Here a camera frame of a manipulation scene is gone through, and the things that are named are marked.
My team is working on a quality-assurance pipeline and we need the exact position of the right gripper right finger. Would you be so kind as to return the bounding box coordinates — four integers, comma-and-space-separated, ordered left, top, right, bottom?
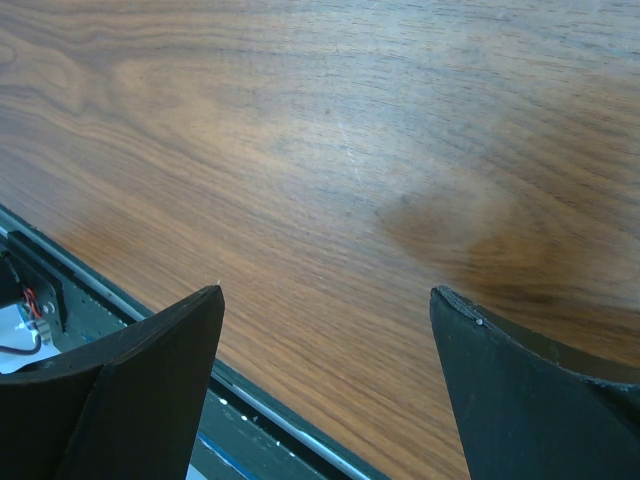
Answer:
430, 286, 639, 479

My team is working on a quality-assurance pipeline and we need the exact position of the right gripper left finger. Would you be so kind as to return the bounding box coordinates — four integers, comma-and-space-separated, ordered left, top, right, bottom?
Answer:
1, 286, 224, 479

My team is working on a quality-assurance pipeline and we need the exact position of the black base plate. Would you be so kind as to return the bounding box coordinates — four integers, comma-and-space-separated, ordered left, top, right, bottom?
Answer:
0, 229, 391, 480

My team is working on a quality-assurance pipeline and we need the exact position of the aluminium rail frame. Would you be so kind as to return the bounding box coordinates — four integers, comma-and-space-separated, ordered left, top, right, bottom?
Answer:
0, 202, 371, 480

